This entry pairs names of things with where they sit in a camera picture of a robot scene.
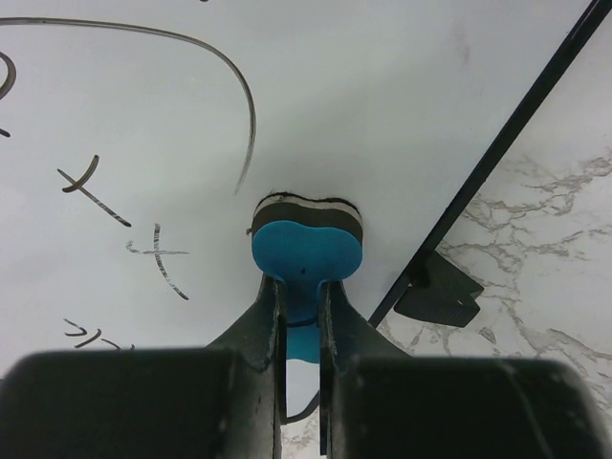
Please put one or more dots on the white whiteboard black frame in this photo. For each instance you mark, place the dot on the white whiteboard black frame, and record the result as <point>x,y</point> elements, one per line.
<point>139,136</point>

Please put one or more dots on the blue whiteboard eraser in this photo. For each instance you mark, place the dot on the blue whiteboard eraser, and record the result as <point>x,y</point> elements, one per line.
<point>305,243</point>

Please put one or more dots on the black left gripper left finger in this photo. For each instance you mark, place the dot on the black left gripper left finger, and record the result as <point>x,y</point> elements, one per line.
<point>223,400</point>

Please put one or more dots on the black whiteboard stand foot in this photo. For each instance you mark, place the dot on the black whiteboard stand foot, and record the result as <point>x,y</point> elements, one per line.
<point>441,293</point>

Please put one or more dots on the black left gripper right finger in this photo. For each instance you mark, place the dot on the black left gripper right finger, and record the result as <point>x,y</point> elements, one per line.
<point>376,401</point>

